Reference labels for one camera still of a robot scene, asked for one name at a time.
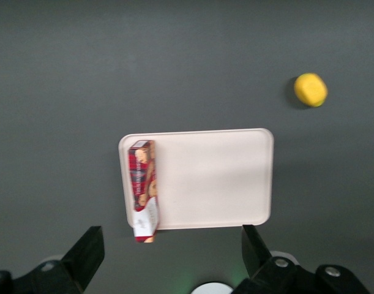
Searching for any cream rectangular tray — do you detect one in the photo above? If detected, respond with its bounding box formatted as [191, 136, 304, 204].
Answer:
[118, 127, 275, 231]

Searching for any red tartan cookie box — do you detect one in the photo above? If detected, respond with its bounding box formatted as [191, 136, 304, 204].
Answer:
[126, 140, 160, 244]

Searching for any yellow toy fruit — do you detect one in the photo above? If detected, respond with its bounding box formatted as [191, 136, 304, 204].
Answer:
[293, 72, 329, 108]

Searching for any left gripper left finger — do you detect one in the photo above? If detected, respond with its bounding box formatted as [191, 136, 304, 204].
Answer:
[33, 225, 106, 294]

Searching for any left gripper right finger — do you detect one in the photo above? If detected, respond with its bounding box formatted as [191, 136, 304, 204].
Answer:
[241, 224, 297, 294]

